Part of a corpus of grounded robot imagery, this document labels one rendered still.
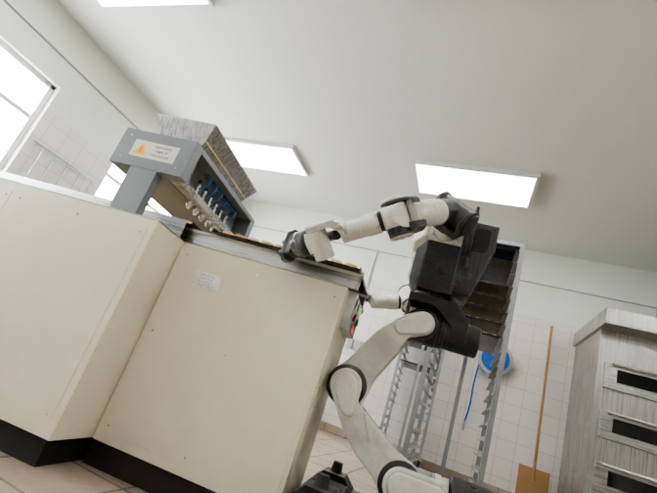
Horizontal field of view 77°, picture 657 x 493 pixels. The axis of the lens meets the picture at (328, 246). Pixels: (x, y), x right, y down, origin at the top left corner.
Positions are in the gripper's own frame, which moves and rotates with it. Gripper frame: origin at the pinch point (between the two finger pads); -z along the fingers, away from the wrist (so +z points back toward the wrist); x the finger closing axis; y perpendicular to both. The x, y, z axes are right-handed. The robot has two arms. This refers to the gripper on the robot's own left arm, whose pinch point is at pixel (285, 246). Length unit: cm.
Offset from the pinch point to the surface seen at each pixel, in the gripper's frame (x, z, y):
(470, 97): 209, -67, -137
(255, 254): -4.7, -11.8, 5.3
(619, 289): 178, -86, -474
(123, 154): 15, -38, 61
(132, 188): 2, -31, 53
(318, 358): -34.2, 14.2, -19.6
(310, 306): -18.0, 8.2, -13.5
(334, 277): -4.9, 10.9, -17.8
